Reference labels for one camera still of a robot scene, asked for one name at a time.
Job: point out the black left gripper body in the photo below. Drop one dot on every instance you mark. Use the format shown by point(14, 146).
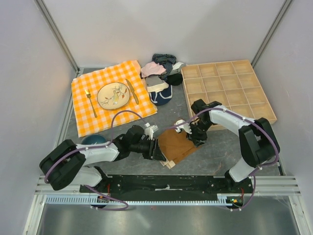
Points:
point(145, 147)

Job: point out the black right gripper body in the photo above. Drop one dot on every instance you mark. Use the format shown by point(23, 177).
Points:
point(200, 127)

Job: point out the brown underwear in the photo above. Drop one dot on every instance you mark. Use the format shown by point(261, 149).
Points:
point(175, 147)

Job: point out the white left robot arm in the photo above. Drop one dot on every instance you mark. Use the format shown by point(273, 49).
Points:
point(71, 163)

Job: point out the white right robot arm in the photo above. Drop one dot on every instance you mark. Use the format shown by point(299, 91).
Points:
point(258, 143)

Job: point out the navy blue underwear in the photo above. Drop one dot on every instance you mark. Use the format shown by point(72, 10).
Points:
point(162, 97)

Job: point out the black underwear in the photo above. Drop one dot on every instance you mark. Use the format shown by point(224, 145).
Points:
point(174, 79)

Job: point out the grey beige underwear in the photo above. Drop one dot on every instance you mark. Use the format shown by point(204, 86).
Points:
point(155, 84)

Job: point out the white grey underwear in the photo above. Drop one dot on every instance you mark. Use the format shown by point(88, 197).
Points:
point(176, 68)

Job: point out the striped dark underwear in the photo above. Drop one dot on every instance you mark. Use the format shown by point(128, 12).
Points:
point(166, 60)

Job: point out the pink underwear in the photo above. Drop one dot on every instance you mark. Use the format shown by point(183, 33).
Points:
point(152, 68)

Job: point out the blue bowl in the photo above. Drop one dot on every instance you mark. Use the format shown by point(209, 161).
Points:
point(93, 139)

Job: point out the wooden compartment tray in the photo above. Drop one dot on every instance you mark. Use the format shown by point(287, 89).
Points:
point(233, 83)

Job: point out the gold knife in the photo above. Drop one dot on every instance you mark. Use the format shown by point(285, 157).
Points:
point(133, 91)

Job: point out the beige floral plate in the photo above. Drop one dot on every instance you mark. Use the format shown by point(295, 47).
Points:
point(113, 96)

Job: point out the orange checkered cloth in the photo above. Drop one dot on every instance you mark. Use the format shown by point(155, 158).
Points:
point(86, 122)

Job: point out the gold fork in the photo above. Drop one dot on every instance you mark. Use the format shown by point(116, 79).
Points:
point(87, 92)

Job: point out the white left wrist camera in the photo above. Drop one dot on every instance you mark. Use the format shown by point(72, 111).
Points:
point(150, 130)

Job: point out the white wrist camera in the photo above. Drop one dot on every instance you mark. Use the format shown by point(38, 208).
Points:
point(150, 130)
point(182, 125)

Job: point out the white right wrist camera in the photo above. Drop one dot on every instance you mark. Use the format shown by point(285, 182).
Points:
point(182, 125)

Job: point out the grey cable duct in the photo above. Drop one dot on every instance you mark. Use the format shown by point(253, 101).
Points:
point(97, 201)

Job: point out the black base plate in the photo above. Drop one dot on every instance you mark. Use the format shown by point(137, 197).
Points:
point(170, 187)

